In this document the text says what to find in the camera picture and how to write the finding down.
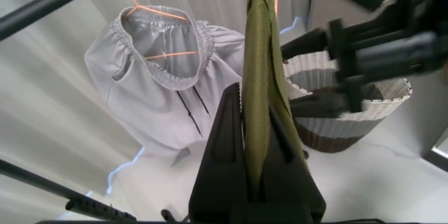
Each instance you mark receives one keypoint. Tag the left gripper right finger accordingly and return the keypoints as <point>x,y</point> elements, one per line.
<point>290,196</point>

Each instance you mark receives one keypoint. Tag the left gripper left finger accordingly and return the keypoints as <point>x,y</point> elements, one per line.
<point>220,182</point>

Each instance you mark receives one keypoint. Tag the white laundry basket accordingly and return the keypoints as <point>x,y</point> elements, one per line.
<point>332,133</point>

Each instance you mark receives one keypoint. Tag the black clothes rack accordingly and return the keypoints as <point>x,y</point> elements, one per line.
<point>52,0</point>

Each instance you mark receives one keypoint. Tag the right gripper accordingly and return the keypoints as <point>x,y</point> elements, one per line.
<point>385,56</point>

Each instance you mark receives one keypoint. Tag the pale grey shorts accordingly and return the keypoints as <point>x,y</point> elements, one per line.
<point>147,112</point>

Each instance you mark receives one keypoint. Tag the green shirt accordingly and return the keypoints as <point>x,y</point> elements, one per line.
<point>255,77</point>

